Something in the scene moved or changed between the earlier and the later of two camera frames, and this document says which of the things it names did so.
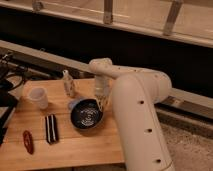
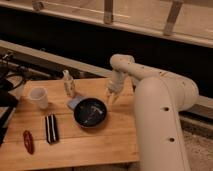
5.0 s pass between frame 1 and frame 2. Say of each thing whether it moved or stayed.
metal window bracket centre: stayed
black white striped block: stayed
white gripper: moved
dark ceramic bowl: stayed
